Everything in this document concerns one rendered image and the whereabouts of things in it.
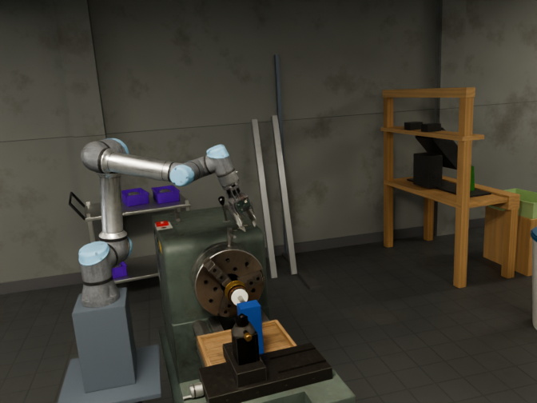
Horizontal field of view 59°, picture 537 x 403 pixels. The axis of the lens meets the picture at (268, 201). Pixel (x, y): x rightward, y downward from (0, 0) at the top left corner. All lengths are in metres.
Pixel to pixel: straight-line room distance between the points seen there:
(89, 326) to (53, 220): 3.39
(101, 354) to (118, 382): 0.15
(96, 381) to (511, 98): 5.76
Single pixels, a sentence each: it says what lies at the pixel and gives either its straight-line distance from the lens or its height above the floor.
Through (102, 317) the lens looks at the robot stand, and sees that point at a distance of 2.04.
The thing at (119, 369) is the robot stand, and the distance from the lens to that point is 2.15.
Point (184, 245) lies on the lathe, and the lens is 2.21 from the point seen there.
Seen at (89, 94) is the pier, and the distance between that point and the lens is 5.05.
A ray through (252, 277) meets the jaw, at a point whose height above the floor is 1.11.
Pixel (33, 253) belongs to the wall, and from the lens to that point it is 5.51.
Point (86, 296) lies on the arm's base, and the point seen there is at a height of 1.14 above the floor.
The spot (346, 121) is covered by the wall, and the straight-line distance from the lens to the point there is 5.58.
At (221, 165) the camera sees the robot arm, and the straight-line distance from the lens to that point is 1.82.
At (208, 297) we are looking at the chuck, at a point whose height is 1.04.
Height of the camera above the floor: 1.91
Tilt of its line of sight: 13 degrees down
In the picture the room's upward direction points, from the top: 3 degrees counter-clockwise
